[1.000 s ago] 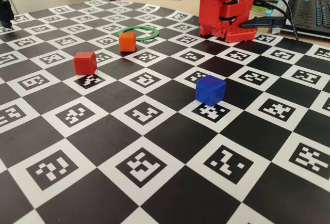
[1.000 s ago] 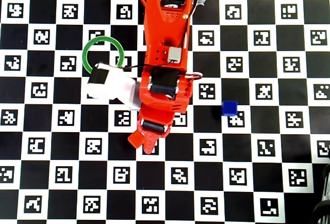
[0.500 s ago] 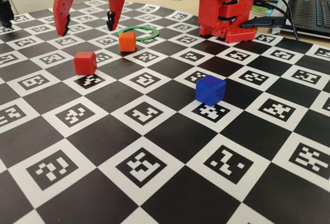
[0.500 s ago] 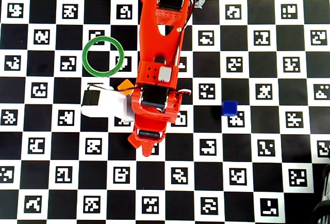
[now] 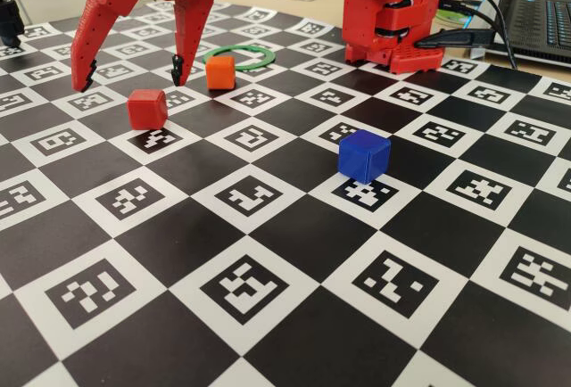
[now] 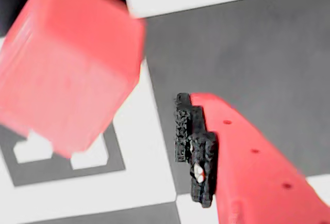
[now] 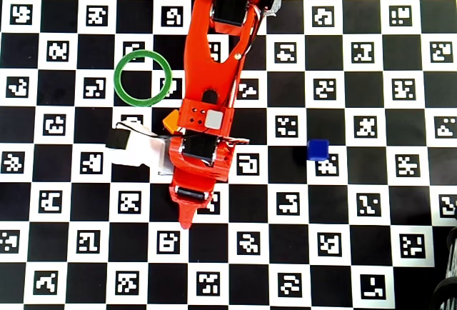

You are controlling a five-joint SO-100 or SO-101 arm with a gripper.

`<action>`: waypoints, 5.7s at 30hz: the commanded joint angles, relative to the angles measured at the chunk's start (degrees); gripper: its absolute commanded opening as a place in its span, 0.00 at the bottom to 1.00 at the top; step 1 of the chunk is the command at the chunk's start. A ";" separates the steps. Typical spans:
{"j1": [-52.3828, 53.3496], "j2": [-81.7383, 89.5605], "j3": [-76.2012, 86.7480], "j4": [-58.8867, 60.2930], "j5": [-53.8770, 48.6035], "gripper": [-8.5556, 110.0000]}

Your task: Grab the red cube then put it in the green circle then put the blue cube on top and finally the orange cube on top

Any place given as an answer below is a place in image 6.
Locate red gripper finger with black pad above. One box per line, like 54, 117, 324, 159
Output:
174, 92, 330, 224

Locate red cube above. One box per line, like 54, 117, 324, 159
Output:
0, 0, 147, 159

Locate black white marker board mat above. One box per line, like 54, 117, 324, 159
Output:
0, 0, 330, 224

